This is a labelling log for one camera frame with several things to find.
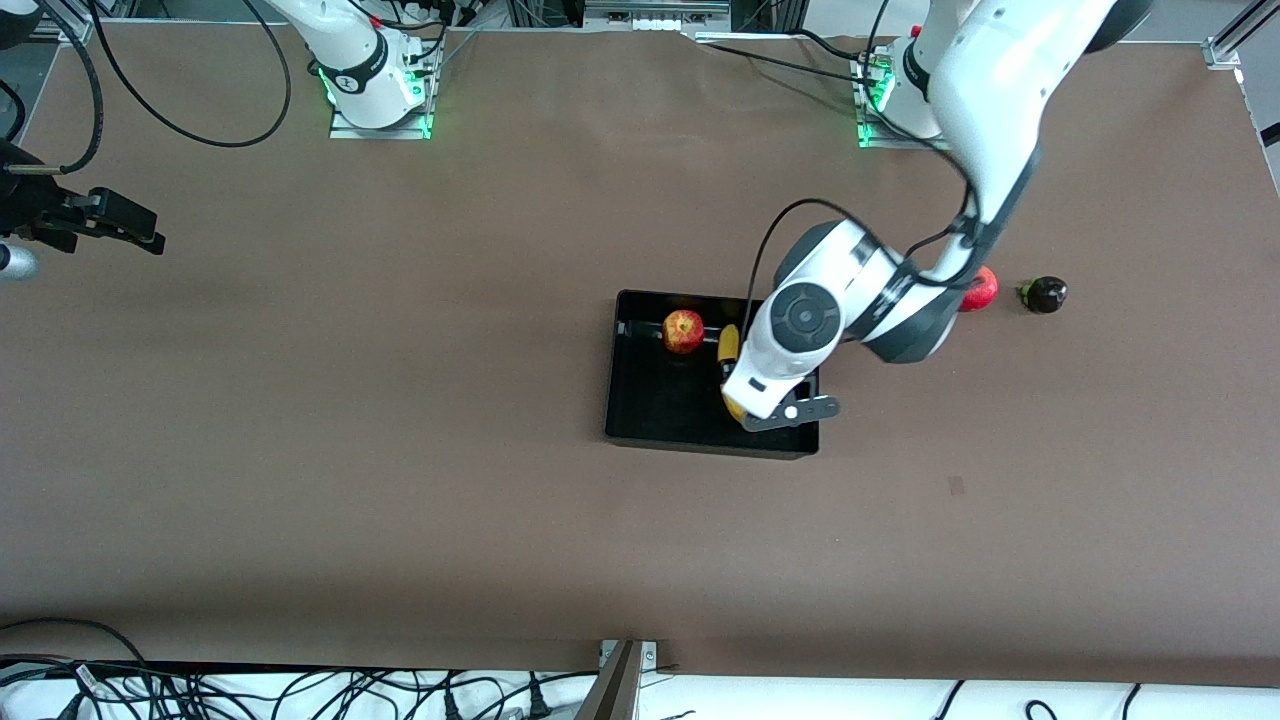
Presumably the aluminium frame profile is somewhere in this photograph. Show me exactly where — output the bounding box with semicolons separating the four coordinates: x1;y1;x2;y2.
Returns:
1203;0;1280;71

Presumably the red yellow apple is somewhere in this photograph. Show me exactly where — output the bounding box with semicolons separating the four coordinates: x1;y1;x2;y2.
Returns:
662;309;707;356

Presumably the black cable bundle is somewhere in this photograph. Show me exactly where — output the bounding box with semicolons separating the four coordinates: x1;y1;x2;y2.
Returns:
0;618;601;720

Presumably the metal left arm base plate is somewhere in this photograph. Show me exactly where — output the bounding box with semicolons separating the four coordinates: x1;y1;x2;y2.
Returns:
857;115;964;151

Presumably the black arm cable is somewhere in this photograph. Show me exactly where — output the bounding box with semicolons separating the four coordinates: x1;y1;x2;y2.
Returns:
98;0;292;150
745;0;979;306

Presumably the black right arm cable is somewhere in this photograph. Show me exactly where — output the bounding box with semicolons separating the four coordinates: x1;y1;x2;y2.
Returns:
98;0;292;150

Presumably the dark purple mangosteen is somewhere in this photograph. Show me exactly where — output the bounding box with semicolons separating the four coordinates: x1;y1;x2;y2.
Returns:
1017;276;1069;315

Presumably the yellow banana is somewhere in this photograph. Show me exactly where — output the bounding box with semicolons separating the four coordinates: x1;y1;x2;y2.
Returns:
717;323;749;425

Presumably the black cable on table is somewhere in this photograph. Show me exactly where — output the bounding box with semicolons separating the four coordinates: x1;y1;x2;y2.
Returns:
700;28;883;89

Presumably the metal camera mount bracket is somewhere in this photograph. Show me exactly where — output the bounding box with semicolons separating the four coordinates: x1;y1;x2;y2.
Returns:
575;639;659;720

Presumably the red pomegranate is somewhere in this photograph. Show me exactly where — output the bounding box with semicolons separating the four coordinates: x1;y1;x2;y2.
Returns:
960;265;1000;314

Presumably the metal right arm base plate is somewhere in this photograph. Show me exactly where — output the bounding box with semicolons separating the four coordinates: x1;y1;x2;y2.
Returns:
329;98;434;140

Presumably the white power strip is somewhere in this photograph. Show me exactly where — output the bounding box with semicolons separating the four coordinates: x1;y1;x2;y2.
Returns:
584;0;733;32

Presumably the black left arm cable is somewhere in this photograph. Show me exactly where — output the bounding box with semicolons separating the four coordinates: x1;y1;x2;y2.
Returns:
745;0;979;306

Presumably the black plastic box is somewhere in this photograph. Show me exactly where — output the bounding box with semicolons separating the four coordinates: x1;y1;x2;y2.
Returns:
603;289;822;462

